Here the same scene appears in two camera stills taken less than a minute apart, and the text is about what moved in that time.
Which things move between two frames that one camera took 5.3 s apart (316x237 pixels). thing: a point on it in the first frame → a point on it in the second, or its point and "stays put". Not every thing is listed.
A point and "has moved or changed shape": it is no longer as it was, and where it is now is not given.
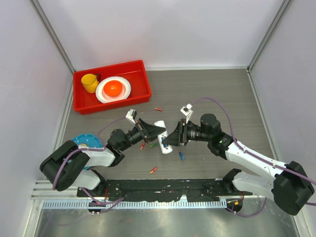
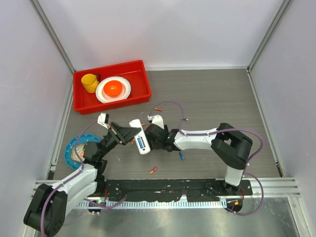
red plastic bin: (85, 102) stays put
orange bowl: (112, 88) stays put
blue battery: (164, 144) has moved or changed shape
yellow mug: (90, 82) stays put
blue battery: (181, 156) stays put
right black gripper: (174, 138) → (155, 146)
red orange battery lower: (153, 170) stays put
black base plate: (164, 190) stays put
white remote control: (165, 149) has moved or changed shape
